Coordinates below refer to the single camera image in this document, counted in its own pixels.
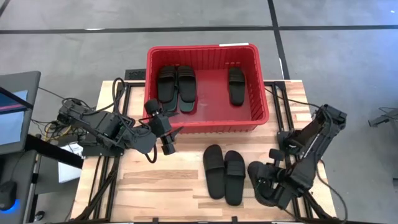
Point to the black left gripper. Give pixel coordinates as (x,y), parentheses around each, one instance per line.
(160,124)

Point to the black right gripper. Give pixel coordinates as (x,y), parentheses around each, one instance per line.
(276,186)

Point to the black rubber slide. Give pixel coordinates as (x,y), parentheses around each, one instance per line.
(167,87)
(253,174)
(234,183)
(186,87)
(214,177)
(237,90)

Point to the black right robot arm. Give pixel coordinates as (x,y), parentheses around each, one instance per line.
(314,137)

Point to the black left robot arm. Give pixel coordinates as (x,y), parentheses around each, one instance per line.
(105,127)

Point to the red plastic bin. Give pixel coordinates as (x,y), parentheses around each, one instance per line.
(214,102)

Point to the black floor grate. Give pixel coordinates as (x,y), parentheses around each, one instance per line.
(135,74)

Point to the white paper sheet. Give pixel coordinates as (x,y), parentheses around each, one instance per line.
(68,171)

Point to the grey floor stand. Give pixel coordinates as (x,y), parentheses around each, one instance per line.
(385,118)

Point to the black desk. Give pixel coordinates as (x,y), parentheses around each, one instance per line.
(46,149)

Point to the grey computer monitor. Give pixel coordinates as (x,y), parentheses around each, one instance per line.
(18,81)

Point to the black computer mouse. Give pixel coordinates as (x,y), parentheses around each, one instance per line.
(7,193)

